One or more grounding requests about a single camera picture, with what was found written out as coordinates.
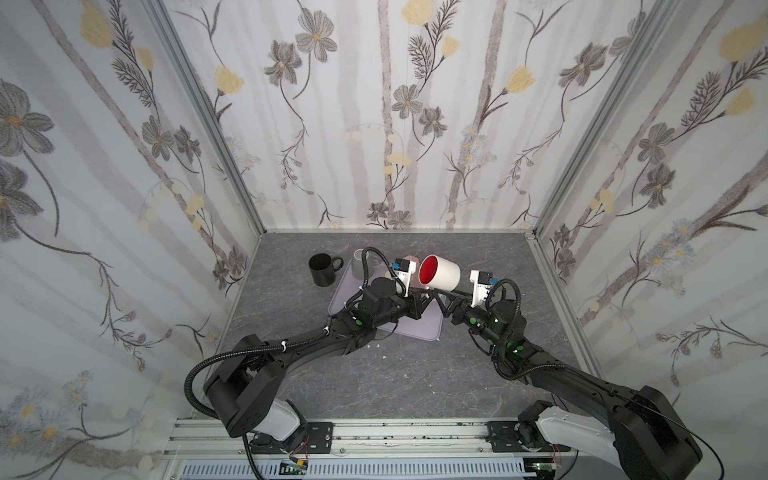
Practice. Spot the black mounting plate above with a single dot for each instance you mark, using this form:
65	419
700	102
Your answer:
512	436
311	438

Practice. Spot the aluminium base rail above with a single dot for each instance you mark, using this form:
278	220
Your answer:
350	438

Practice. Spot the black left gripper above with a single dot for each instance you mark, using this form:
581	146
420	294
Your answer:
414	301

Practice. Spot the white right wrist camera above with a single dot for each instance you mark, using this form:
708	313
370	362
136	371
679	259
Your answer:
482	283

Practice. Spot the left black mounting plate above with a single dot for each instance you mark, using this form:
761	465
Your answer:
311	438

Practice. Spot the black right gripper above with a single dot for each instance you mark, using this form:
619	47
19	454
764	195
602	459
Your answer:
462	306

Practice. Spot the lavender plastic tray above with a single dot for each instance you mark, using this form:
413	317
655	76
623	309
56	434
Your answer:
427	328

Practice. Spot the pink ceramic mug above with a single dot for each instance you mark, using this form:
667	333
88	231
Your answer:
412	259

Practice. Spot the black ceramic mug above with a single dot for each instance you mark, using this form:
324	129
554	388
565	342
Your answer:
323	268

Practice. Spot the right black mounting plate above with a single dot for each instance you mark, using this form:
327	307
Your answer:
512	436

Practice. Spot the grey ceramic mug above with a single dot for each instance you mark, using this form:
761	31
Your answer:
364	267

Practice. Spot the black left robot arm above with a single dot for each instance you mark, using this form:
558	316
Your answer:
239	387

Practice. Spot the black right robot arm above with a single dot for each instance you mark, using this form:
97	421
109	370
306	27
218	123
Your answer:
650	440

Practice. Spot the white slotted cable duct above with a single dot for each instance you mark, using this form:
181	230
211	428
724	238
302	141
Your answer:
413	468

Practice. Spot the cream mug red inside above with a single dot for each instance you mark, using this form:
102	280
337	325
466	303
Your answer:
439	273

